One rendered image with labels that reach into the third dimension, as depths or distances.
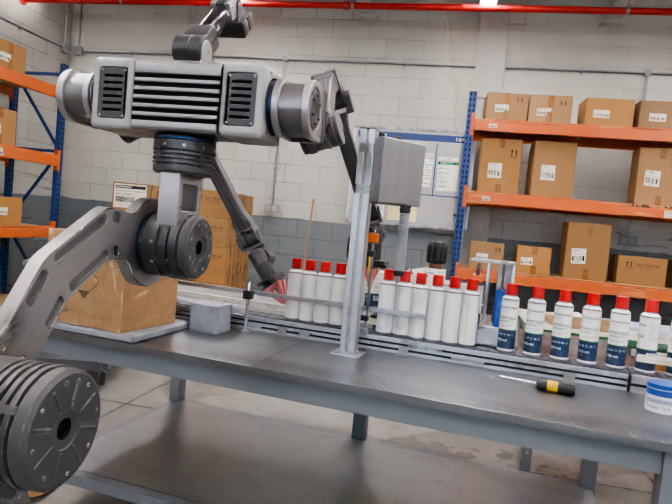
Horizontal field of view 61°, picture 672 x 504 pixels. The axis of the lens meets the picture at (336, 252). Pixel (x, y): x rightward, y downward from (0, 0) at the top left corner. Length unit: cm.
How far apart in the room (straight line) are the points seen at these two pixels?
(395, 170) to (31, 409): 117
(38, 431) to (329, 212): 560
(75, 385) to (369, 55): 586
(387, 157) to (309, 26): 516
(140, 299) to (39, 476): 91
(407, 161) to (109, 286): 93
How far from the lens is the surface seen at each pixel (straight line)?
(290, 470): 244
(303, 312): 190
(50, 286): 109
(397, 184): 171
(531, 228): 624
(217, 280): 517
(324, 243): 635
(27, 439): 90
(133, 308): 175
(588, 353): 180
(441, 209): 608
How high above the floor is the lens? 122
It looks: 3 degrees down
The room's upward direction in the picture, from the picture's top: 5 degrees clockwise
